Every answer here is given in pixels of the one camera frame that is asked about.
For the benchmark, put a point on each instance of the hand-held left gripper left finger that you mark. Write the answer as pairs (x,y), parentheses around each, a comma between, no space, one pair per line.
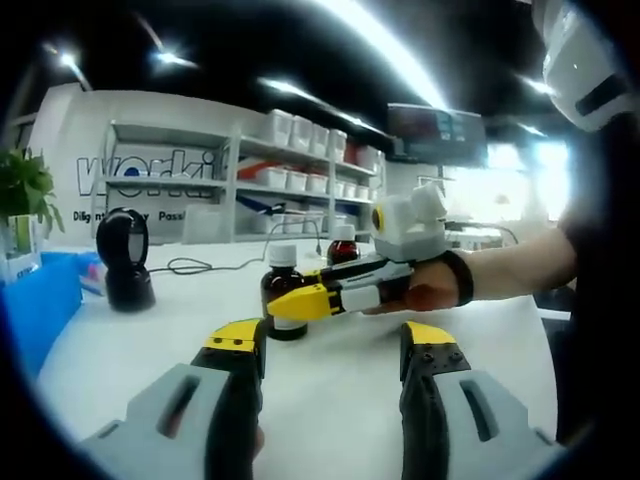
(200,420)

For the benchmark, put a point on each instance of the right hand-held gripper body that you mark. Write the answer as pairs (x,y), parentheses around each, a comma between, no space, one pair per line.
(410,230)

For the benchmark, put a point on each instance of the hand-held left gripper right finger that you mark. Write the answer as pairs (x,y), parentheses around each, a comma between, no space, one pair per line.
(510,425)

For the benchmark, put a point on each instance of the tall red medicine bottle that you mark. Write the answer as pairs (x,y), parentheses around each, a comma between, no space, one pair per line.
(344,250)

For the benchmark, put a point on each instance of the wide dark medicine bottle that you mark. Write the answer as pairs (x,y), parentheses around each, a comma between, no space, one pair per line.
(282,277)

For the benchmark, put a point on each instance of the white blue-print medicine box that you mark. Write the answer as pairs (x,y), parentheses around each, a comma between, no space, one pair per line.
(20,270)

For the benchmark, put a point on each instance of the green white medicine box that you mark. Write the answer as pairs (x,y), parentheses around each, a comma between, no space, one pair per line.
(22,235)

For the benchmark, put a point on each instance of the person's left hand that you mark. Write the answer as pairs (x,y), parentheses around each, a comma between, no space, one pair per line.
(258,440)

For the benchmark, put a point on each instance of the person's right hand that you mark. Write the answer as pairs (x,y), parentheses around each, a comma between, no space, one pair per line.
(430,292)

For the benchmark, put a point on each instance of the black handheld tool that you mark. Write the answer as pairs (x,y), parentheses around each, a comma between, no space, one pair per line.
(272,208)

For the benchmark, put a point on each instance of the hanging dark display screen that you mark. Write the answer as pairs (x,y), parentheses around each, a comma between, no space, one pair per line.
(435,132)

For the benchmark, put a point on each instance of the white table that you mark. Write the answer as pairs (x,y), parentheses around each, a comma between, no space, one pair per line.
(340,400)

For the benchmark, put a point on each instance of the rows of white storage bins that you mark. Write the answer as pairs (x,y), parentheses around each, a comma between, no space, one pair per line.
(300,177)

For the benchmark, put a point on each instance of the person's dark clothing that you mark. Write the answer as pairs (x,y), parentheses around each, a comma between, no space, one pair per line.
(600,350)

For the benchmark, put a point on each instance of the grey translucent panel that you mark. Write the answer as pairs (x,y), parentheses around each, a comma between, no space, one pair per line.
(207,227)

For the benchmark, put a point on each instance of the grey metal shelving unit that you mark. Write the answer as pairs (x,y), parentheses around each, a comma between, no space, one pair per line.
(232,185)

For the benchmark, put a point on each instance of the black barcode scanner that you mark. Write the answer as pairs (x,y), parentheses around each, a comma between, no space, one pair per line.
(125,280)

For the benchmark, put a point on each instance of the small pink box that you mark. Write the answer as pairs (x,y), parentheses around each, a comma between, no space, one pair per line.
(94,275)

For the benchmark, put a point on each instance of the blue plastic bin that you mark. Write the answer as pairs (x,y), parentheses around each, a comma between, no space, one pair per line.
(42,310)

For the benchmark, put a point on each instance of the white worn device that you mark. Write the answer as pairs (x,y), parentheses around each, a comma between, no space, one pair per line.
(575,65)

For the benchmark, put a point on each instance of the green potted plant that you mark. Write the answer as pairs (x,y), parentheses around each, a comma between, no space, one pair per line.
(27,185)

